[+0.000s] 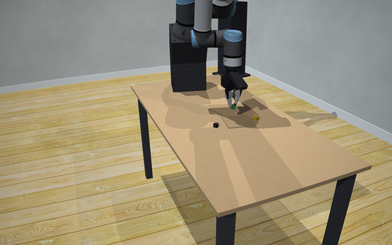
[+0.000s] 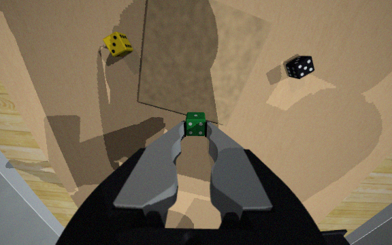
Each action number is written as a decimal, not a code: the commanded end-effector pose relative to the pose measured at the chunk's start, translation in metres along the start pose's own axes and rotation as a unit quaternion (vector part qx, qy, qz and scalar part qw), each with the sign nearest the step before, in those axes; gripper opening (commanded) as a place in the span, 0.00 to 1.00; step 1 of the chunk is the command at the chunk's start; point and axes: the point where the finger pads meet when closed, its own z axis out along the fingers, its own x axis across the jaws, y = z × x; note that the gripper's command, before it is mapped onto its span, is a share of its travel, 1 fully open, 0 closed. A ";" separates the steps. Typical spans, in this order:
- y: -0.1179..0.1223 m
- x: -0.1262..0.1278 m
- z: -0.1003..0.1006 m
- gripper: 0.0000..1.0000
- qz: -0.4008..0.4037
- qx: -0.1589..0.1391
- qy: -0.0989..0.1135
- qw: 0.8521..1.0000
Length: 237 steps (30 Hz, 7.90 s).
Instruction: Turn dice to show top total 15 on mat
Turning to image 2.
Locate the tan textured mat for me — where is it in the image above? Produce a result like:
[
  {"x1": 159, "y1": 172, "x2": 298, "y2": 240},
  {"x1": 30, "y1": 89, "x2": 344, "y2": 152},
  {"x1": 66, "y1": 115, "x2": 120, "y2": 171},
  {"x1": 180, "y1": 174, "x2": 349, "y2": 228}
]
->
[{"x1": 139, "y1": 0, "x2": 272, "y2": 125}]

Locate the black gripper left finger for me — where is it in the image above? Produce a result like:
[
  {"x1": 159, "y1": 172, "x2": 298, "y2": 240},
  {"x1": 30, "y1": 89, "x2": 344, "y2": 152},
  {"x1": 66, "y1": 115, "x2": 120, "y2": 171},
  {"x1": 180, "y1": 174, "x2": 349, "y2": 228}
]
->
[{"x1": 55, "y1": 120, "x2": 186, "y2": 245}]

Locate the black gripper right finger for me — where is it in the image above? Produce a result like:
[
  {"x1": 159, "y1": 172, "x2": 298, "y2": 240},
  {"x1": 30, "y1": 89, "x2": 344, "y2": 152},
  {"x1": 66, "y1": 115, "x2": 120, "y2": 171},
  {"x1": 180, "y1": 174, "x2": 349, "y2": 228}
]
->
[{"x1": 205, "y1": 120, "x2": 327, "y2": 245}]

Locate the black die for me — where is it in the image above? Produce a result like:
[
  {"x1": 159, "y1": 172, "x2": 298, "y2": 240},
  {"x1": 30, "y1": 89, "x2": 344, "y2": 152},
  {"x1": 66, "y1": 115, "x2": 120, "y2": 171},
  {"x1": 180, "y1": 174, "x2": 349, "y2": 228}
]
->
[{"x1": 286, "y1": 56, "x2": 314, "y2": 79}]

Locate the green die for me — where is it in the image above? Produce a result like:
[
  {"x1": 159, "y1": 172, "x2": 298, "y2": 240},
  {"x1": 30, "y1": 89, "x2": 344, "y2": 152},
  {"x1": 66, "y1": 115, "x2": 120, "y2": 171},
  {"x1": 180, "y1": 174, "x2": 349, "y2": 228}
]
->
[{"x1": 186, "y1": 112, "x2": 206, "y2": 136}]

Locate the yellow die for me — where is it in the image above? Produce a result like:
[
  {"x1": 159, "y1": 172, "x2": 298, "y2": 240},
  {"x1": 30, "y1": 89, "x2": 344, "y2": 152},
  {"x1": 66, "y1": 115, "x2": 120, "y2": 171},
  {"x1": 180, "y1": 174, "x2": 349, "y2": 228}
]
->
[{"x1": 103, "y1": 31, "x2": 133, "y2": 57}]

